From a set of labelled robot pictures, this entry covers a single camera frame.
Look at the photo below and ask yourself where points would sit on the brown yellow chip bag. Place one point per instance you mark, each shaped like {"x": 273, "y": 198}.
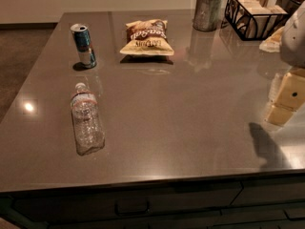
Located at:
{"x": 147, "y": 38}

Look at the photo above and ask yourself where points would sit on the clear plastic water bottle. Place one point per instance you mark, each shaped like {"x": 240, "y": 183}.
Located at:
{"x": 88, "y": 132}

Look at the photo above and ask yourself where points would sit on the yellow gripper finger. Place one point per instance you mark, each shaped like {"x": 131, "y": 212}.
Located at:
{"x": 286, "y": 96}

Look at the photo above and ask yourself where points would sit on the galvanized metal bucket vase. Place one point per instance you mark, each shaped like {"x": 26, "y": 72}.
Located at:
{"x": 206, "y": 14}

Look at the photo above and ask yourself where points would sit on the dark cabinet drawer front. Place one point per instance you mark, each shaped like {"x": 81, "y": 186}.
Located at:
{"x": 68, "y": 206}

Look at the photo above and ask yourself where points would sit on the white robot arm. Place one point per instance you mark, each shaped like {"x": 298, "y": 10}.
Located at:
{"x": 292, "y": 44}

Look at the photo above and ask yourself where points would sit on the blue silver energy drink can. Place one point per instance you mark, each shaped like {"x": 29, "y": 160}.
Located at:
{"x": 82, "y": 40}

